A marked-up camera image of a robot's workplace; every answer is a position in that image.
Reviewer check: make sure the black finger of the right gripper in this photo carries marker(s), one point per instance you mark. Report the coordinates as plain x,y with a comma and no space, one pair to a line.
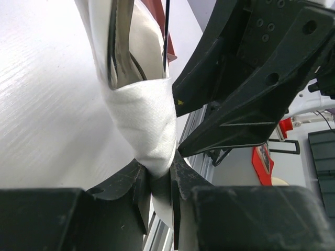
217,71
247,118

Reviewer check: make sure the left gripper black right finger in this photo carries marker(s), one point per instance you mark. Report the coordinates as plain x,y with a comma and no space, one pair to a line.
261,218

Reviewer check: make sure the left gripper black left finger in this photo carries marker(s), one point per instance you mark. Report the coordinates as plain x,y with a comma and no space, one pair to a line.
114,215

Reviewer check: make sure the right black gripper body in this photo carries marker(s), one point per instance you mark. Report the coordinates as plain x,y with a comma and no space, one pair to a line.
260,28

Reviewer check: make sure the white paper napkin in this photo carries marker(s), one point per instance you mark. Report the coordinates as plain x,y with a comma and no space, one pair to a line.
144,111

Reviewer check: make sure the green handled spoon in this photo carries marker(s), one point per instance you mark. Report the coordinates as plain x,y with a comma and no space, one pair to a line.
119,63

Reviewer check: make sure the dark handled steak knife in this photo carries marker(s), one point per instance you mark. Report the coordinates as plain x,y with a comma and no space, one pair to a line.
166,37

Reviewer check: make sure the aluminium front rail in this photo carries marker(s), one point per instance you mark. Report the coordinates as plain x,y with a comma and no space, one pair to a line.
186,174

